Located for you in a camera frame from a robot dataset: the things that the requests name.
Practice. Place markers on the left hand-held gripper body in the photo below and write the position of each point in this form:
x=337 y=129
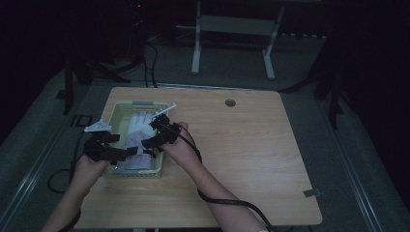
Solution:
x=96 y=150

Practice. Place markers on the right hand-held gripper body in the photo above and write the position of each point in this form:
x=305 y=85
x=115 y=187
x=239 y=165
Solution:
x=166 y=130

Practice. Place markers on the purple glove with grey palm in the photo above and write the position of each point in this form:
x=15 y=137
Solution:
x=133 y=162

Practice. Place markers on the purple glove with white back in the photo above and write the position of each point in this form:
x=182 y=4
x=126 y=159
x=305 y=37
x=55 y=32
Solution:
x=140 y=127

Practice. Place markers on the pale green plastic basket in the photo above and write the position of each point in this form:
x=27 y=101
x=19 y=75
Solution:
x=121 y=116

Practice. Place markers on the person's left hand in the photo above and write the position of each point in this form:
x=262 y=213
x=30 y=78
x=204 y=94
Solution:
x=88 y=170

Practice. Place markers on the person's right hand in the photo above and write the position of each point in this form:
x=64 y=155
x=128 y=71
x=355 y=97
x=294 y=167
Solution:
x=182 y=151

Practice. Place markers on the black tripod stand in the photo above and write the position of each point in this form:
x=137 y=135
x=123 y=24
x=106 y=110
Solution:
x=333 y=96
x=68 y=83

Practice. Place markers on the grey round table grommet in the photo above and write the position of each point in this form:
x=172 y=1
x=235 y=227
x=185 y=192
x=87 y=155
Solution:
x=230 y=102

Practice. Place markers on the dark device with red light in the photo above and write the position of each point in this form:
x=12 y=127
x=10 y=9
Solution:
x=138 y=9

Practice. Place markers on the grey tape strip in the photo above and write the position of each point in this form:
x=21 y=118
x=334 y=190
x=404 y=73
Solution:
x=312 y=193

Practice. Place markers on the black square frame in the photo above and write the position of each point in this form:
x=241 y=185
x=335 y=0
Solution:
x=74 y=121

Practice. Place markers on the white metal stand frame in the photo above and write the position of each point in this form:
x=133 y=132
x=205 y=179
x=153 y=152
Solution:
x=235 y=25

